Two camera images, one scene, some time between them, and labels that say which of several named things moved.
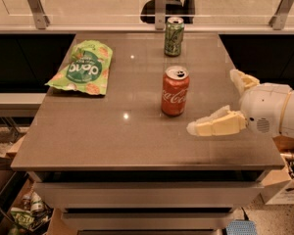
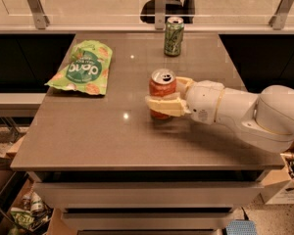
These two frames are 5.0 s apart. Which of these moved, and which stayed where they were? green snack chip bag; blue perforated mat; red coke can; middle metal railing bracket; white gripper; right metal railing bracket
Moved: red coke can; white gripper
Stayed: green snack chip bag; middle metal railing bracket; blue perforated mat; right metal railing bracket
